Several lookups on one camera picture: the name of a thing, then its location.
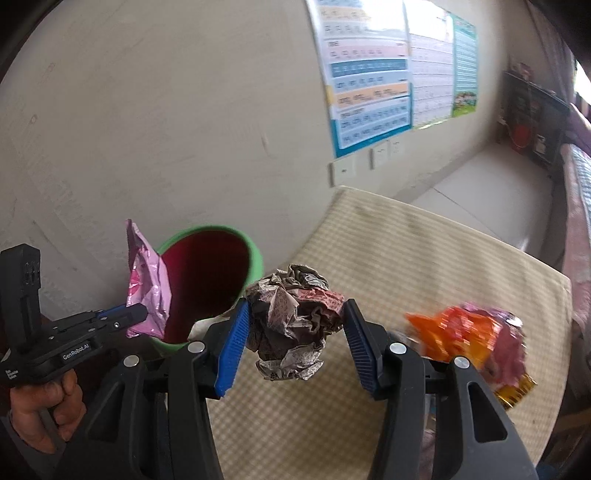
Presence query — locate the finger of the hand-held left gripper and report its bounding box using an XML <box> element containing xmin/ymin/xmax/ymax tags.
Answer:
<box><xmin>96</xmin><ymin>304</ymin><xmax>139</xmax><ymax>320</ymax></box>
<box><xmin>107</xmin><ymin>306</ymin><xmax>149</xmax><ymax>331</ymax></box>

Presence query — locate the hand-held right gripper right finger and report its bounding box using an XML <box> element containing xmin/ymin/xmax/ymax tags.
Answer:
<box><xmin>344</xmin><ymin>299</ymin><xmax>539</xmax><ymax>480</ymax></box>

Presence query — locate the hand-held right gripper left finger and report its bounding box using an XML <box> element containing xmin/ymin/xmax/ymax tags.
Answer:
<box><xmin>55</xmin><ymin>300</ymin><xmax>252</xmax><ymax>480</ymax></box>

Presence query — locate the pink foil wrapper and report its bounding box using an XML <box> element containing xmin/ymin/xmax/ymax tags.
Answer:
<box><xmin>124</xmin><ymin>219</ymin><xmax>172</xmax><ymax>339</ymax></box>

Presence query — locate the brown printed paper ball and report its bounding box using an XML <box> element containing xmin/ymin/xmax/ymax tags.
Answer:
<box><xmin>244</xmin><ymin>263</ymin><xmax>346</xmax><ymax>381</ymax></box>

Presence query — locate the green bin with red inside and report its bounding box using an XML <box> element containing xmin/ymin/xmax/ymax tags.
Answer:
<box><xmin>154</xmin><ymin>224</ymin><xmax>264</xmax><ymax>356</ymax></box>

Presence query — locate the person's left hand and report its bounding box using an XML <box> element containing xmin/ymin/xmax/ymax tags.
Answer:
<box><xmin>9</xmin><ymin>368</ymin><xmax>86</xmax><ymax>455</ymax></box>

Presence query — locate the orange snack packet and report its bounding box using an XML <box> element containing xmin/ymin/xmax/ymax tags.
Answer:
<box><xmin>405</xmin><ymin>302</ymin><xmax>527</xmax><ymax>393</ymax></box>

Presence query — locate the checked beige cushion table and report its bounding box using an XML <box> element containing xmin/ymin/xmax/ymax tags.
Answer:
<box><xmin>205</xmin><ymin>185</ymin><xmax>573</xmax><ymax>480</ymax></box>

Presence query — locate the yellow snack wrapper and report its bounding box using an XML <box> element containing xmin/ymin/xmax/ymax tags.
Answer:
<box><xmin>493</xmin><ymin>374</ymin><xmax>539</xmax><ymax>411</ymax></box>

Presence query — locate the bed with pink skirt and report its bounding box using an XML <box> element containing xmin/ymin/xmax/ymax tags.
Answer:
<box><xmin>551</xmin><ymin>143</ymin><xmax>591</xmax><ymax>407</ymax></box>

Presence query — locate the dark metal storage rack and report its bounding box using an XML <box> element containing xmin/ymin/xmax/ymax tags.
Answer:
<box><xmin>499</xmin><ymin>69</ymin><xmax>571</xmax><ymax>167</ymax></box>

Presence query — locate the purple pillow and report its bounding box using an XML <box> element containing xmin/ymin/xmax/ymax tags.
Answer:
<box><xmin>568</xmin><ymin>102</ymin><xmax>591</xmax><ymax>145</ymax></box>

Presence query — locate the bright window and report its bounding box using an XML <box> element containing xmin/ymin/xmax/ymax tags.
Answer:
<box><xmin>575</xmin><ymin>60</ymin><xmax>591</xmax><ymax>116</ymax></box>

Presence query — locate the large white wall plate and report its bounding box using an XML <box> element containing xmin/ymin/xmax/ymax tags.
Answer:
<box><xmin>329</xmin><ymin>154</ymin><xmax>356</xmax><ymax>186</ymax></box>

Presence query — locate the white wall socket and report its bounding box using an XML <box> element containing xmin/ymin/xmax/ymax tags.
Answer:
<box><xmin>369</xmin><ymin>141</ymin><xmax>391</xmax><ymax>171</ymax></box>

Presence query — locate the blue striped wall poster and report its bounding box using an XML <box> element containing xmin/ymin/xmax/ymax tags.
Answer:
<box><xmin>307</xmin><ymin>0</ymin><xmax>413</xmax><ymax>158</ymax></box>

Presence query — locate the white chart wall poster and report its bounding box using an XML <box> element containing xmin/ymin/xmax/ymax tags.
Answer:
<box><xmin>404</xmin><ymin>0</ymin><xmax>455</xmax><ymax>130</ymax></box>

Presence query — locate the green bordered wall poster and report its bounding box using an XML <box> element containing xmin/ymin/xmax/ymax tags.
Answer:
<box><xmin>450</xmin><ymin>11</ymin><xmax>479</xmax><ymax>118</ymax></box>

